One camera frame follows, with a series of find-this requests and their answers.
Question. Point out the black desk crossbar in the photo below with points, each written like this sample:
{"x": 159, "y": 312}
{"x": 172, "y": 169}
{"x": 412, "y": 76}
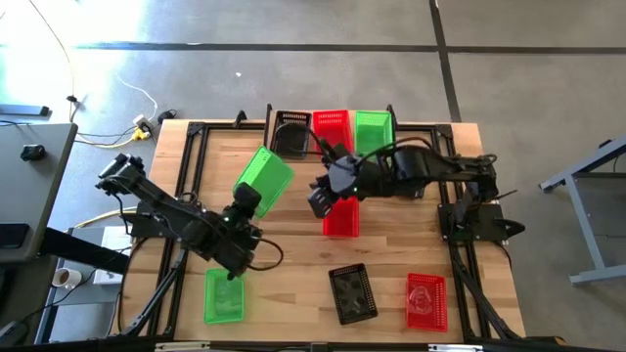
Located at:
{"x": 83, "y": 250}

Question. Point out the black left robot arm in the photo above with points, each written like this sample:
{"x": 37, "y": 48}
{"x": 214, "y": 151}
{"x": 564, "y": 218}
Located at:
{"x": 161, "y": 205}

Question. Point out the white power strip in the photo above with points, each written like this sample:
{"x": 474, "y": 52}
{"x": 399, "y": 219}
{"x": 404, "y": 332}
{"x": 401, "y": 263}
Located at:
{"x": 143, "y": 122}

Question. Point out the black phone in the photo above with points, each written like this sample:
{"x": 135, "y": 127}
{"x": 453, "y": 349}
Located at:
{"x": 13, "y": 236}

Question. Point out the white box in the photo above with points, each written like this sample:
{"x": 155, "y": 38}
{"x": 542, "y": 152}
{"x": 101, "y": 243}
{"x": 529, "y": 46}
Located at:
{"x": 115, "y": 239}

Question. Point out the grey desk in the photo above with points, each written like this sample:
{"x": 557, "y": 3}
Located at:
{"x": 34, "y": 195}

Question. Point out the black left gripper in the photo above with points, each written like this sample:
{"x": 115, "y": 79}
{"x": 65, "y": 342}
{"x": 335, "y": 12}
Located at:
{"x": 248, "y": 201}

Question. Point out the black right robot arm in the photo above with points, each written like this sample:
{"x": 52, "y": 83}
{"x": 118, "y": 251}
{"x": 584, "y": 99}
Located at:
{"x": 425, "y": 168}

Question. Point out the wooden shelf with black legs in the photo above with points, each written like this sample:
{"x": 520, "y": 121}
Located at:
{"x": 288, "y": 160}

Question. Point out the black aluminium table frame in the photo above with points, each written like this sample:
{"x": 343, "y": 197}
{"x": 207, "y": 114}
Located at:
{"x": 220, "y": 126}

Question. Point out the silver camera bracket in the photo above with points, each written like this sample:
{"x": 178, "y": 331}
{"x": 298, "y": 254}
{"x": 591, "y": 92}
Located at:
{"x": 181, "y": 347}
{"x": 455, "y": 348}

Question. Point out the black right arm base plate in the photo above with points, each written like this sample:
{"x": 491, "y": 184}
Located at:
{"x": 489, "y": 222}

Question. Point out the red plastic basket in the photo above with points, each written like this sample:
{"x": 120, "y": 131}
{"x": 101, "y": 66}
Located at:
{"x": 332, "y": 127}
{"x": 342, "y": 222}
{"x": 427, "y": 303}

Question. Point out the white cup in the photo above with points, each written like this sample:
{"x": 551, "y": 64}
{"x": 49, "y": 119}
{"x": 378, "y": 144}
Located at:
{"x": 67, "y": 278}

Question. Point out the green plastic basket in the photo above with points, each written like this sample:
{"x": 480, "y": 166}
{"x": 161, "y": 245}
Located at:
{"x": 224, "y": 303}
{"x": 269, "y": 171}
{"x": 374, "y": 129}

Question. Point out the grey metal table frame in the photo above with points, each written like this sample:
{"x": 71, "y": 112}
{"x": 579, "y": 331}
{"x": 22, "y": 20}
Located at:
{"x": 587, "y": 225}

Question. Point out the small black device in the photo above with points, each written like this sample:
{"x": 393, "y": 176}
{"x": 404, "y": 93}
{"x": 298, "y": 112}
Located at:
{"x": 32, "y": 152}

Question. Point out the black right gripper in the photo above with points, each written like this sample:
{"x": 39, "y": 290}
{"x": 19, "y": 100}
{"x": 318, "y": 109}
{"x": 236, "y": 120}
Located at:
{"x": 344, "y": 178}

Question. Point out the black power adapter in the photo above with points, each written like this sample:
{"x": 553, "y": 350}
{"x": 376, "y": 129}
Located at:
{"x": 166, "y": 116}

